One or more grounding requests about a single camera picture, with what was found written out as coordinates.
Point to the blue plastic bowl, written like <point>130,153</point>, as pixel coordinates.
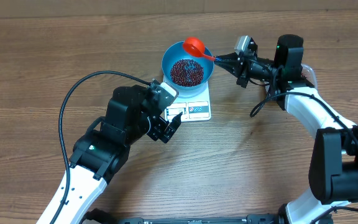
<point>176,52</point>

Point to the clear container of red beans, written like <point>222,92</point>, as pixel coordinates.
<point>309,74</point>

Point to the red beans in bowl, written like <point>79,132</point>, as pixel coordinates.
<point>187,73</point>

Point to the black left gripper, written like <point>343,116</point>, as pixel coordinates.
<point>171,129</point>

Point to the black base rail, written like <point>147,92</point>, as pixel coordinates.
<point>97,216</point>

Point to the red measuring scoop blue handle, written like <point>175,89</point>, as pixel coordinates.
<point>196,48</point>

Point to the white digital kitchen scale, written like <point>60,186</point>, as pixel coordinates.
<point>193,102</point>

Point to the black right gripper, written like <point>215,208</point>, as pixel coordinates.
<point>239,70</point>

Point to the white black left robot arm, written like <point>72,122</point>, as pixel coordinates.
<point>132,112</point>

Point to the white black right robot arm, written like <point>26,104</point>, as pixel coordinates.
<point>333,172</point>

